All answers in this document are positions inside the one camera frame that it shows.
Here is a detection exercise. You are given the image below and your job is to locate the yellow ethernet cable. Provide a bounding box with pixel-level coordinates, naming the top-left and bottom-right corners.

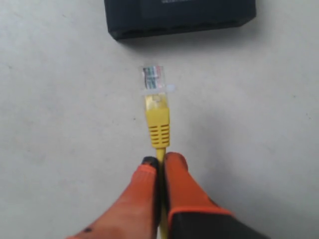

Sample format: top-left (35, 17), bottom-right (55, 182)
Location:
top-left (138, 64), bottom-right (176, 239)

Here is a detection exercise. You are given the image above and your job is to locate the black network switch box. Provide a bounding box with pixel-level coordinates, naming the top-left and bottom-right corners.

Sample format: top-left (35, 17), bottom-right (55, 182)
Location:
top-left (104, 0), bottom-right (257, 40)

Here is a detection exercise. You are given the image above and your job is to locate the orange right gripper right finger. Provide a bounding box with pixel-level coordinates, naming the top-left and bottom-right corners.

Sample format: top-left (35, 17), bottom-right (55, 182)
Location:
top-left (164, 152), bottom-right (266, 239)

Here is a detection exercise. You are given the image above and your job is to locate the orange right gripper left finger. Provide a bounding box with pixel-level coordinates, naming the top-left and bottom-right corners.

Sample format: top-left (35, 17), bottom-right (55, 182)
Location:
top-left (71, 156), bottom-right (160, 239)

